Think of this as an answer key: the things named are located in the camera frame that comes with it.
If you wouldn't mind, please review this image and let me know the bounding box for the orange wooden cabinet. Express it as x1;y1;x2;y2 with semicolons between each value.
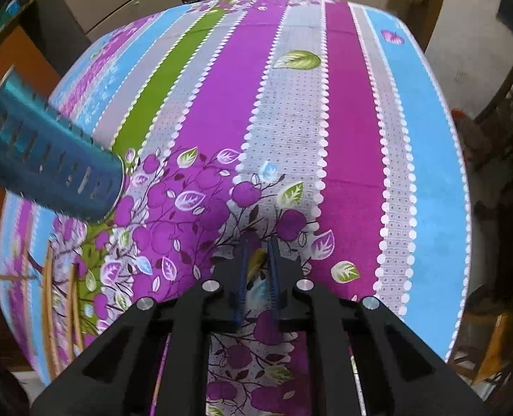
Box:
0;24;63;356

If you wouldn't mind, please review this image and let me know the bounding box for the floral striped tablecloth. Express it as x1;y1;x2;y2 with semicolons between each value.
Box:
0;0;472;416

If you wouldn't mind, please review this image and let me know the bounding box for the blue metal utensil holder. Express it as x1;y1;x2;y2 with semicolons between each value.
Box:
0;67;130;224

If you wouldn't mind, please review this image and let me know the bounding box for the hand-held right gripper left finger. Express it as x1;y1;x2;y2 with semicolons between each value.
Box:
30;237;250;416

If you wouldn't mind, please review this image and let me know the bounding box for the grey refrigerator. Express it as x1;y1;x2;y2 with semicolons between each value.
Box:
51;0;206;49

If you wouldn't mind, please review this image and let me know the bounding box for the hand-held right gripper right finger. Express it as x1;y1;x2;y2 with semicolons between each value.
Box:
267;237;488;416

